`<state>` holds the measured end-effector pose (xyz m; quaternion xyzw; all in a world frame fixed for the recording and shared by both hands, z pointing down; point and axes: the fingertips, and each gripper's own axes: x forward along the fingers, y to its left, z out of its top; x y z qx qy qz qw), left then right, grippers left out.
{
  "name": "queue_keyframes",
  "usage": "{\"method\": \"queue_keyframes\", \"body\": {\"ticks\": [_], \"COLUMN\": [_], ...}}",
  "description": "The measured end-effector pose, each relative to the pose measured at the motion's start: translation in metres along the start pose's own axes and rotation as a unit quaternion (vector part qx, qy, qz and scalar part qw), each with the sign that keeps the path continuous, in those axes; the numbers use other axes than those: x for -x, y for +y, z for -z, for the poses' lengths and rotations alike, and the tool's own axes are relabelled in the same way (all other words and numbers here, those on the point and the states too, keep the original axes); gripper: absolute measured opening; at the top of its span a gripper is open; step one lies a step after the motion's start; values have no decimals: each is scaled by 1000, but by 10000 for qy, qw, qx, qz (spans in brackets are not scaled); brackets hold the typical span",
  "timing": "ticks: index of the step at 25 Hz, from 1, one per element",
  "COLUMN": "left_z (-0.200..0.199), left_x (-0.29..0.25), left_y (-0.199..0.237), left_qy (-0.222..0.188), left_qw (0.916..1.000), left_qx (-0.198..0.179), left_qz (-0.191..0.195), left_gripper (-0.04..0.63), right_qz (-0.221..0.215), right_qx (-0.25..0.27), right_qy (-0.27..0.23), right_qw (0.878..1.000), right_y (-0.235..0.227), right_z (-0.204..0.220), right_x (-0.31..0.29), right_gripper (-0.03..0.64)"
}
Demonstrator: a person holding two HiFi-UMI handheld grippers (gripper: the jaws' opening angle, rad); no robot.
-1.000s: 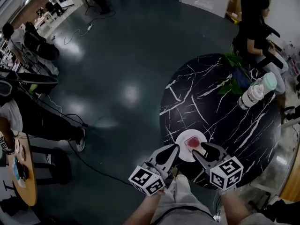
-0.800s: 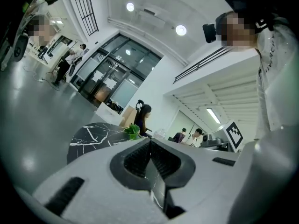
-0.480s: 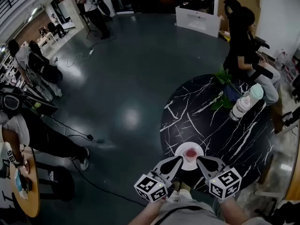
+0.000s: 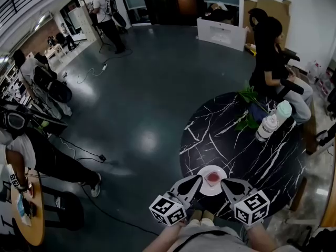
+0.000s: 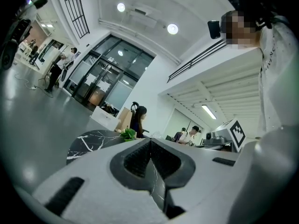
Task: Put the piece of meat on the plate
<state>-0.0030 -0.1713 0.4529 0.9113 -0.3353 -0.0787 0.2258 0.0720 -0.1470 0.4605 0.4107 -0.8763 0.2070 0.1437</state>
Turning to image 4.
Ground black backpack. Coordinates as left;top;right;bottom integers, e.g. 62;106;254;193
108;0;128;29
0;103;35;139
34;65;73;104

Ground white low table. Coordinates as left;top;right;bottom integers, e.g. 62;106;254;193
44;43;67;63

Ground pack of red-capped bottles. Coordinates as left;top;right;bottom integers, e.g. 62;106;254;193
317;69;332;95

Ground wooden bench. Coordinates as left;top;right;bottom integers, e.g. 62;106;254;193
304;98;319;155

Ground red meat slice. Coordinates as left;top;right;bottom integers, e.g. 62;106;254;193
203;170;222;189

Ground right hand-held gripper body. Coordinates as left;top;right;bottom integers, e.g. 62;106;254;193
228;187;271;226

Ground brown cardboard sheet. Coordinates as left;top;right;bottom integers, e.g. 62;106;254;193
242;0;292;50

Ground clear plastic water jug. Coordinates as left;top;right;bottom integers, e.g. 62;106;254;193
307;60;322;85

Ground black swivel chair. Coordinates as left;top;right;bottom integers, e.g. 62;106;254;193
286;224;336;252

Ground wooden desk white legs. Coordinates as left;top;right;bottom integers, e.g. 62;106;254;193
320;166;336;228

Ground blue plant pot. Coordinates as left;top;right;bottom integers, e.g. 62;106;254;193
247;102;269;118

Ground black floor cable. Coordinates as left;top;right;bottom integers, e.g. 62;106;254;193
81;185;160;236

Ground black metal railing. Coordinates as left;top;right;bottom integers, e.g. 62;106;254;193
0;0;62;30

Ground round wooden table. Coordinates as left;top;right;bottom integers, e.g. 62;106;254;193
10;170;46;247

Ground black pouch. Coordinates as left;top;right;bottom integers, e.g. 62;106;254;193
23;198;34;218

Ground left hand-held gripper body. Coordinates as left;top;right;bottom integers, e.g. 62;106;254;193
149;190;195;227

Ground white locker cabinet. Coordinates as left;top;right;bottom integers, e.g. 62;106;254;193
68;5;93;43

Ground green leafy plant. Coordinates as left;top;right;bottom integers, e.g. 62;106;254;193
234;85;269;132

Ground brown wooden door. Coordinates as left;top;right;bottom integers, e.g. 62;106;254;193
175;0;198;17

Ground black marble round table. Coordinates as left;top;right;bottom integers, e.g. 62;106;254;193
178;91;307;223

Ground mint and white tumbler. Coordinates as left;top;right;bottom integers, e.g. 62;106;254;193
272;100;293;126

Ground white floor cable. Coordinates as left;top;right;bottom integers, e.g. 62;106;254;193
76;67;106;85

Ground black framed glass door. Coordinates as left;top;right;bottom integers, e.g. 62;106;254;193
118;0;203;26

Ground blue plastic bag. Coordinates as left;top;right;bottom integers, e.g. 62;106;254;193
15;193;26;218

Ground white round plate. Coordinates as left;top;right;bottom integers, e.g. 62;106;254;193
196;164;228;197

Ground person's light shirt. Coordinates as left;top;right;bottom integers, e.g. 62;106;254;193
162;218;300;252

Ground white display shelf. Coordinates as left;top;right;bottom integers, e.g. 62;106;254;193
0;59;35;108

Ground person's right forearm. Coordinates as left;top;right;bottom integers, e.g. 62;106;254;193
245;220;279;252

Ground black shoulder strap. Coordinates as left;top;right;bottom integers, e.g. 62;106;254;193
180;229;230;249

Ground clear bottle white cap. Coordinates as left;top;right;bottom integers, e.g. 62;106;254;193
255;112;279;143

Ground person's left forearm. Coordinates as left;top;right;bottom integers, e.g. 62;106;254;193
142;220;186;252

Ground black office chair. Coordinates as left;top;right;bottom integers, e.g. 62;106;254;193
247;7;306;102

